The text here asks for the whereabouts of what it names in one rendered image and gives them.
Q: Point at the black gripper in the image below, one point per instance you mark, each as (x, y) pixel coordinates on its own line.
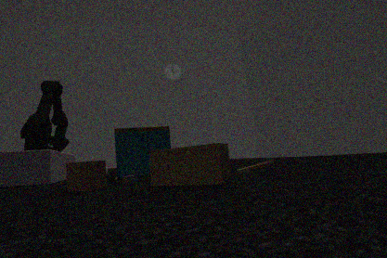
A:
(59, 143)

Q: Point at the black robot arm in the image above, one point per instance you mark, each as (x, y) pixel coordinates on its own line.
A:
(37, 130)

